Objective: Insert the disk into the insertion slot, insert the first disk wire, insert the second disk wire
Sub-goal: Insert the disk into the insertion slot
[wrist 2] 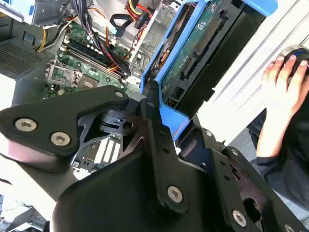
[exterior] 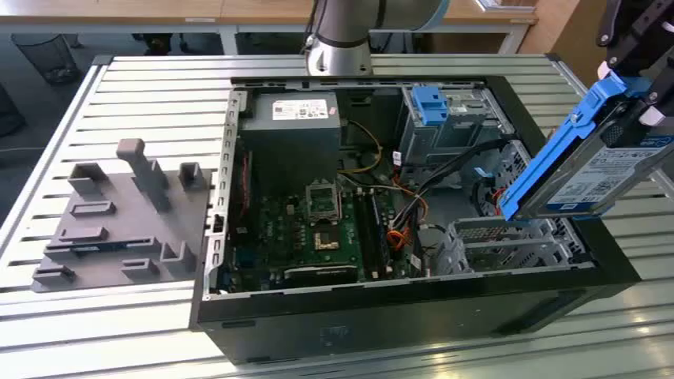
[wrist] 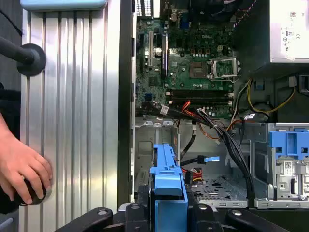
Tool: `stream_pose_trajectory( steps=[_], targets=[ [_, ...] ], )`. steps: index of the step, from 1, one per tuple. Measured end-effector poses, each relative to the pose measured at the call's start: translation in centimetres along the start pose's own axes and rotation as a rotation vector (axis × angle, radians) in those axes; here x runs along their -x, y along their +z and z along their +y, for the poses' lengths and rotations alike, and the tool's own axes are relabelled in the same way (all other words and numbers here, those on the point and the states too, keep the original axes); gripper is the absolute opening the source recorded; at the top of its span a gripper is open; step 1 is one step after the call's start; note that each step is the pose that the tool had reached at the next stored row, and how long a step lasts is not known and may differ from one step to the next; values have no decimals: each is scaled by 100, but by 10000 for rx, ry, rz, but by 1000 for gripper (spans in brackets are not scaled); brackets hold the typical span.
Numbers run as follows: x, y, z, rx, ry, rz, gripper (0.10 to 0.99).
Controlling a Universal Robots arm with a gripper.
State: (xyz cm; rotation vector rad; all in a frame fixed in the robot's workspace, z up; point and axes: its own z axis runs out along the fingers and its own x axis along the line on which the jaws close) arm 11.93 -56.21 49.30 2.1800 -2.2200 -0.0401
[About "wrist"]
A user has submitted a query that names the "grey power supply unit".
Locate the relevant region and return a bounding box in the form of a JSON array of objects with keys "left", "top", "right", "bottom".
[{"left": 233, "top": 0, "right": 309, "bottom": 78}]

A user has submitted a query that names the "red yellow black power wire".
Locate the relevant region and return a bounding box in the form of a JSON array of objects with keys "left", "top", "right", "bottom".
[{"left": 183, "top": 167, "right": 204, "bottom": 185}]

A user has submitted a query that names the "small round black tool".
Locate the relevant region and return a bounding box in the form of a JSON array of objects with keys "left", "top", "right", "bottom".
[{"left": 14, "top": 175, "right": 53, "bottom": 207}]

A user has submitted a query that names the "black bar with round disc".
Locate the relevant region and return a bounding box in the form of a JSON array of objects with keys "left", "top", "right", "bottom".
[{"left": 0, "top": 36, "right": 47, "bottom": 77}]

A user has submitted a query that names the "black open PC case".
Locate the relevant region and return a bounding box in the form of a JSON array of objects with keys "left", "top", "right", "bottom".
[{"left": 117, "top": 0, "right": 309, "bottom": 232}]

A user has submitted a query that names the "black case fan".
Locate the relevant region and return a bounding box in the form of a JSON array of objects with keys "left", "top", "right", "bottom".
[{"left": 190, "top": 0, "right": 244, "bottom": 23}]

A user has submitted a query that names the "black RAM slot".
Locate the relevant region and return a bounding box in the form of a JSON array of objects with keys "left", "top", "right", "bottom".
[
  {"left": 166, "top": 100, "right": 234, "bottom": 105},
  {"left": 166, "top": 96, "right": 234, "bottom": 101},
  {"left": 166, "top": 89, "right": 234, "bottom": 94},
  {"left": 166, "top": 92, "right": 234, "bottom": 97}
]

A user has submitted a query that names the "black wire with blue connector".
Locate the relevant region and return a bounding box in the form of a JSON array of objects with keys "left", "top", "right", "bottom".
[{"left": 180, "top": 154, "right": 221, "bottom": 168}]

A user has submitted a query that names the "orange flat data cable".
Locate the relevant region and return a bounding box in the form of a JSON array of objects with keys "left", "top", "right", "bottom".
[{"left": 180, "top": 101, "right": 194, "bottom": 115}]

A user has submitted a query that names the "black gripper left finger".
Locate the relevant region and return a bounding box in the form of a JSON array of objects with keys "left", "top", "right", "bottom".
[{"left": 54, "top": 189, "right": 155, "bottom": 232}]

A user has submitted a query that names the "blue drive bracket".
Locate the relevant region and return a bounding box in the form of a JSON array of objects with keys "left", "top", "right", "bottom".
[{"left": 267, "top": 130, "right": 309, "bottom": 160}]

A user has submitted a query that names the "green motherboard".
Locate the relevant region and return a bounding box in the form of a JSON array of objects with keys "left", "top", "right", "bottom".
[{"left": 135, "top": 0, "right": 239, "bottom": 121}]

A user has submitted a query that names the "CPU socket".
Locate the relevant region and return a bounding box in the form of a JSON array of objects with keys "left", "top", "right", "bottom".
[{"left": 189, "top": 61, "right": 204, "bottom": 78}]

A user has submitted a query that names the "silver metal disk bay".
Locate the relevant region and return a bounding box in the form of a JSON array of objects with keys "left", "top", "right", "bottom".
[{"left": 134, "top": 120, "right": 249, "bottom": 209}]

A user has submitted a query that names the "silver metal drive cage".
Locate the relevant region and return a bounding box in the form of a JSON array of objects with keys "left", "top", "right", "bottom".
[{"left": 253, "top": 122, "right": 309, "bottom": 210}]

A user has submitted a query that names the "hard disk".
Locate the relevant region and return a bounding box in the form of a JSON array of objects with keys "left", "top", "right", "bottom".
[{"left": 148, "top": 142, "right": 194, "bottom": 232}]

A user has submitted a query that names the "black cable bundle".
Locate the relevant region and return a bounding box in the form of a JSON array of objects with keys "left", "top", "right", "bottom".
[{"left": 135, "top": 101, "right": 256, "bottom": 207}]

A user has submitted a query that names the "person's hand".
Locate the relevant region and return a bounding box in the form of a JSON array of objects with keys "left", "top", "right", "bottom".
[{"left": 0, "top": 113, "right": 54, "bottom": 205}]

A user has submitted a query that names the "white expansion slot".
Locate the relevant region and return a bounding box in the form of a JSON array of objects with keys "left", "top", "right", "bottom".
[{"left": 148, "top": 30, "right": 154, "bottom": 68}]

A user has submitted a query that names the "metal socket cover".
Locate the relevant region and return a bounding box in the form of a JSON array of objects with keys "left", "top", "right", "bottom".
[{"left": 207, "top": 57, "right": 239, "bottom": 82}]

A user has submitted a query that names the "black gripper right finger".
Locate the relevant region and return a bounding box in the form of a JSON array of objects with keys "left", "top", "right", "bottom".
[{"left": 187, "top": 190, "right": 290, "bottom": 232}]

